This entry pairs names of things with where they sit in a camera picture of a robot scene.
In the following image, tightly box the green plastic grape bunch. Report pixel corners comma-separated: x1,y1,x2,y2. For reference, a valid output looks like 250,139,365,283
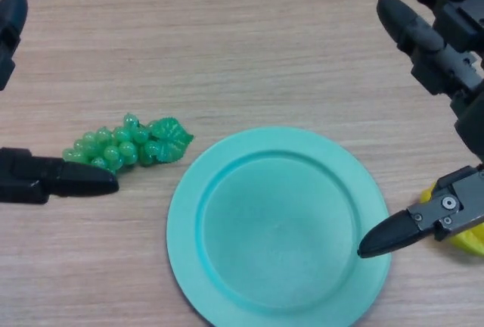
62,113,194,175

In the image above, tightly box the yellow plastic starfruit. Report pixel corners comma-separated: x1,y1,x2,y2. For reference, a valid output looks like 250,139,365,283
419,187,484,256

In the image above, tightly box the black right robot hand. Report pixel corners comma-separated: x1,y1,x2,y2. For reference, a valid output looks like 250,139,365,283
357,0,484,259

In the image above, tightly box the teal round plate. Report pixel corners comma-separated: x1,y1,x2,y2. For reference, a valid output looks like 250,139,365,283
166,126,392,327

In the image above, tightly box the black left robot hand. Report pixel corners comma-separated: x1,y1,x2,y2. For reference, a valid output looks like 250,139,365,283
0,0,120,205

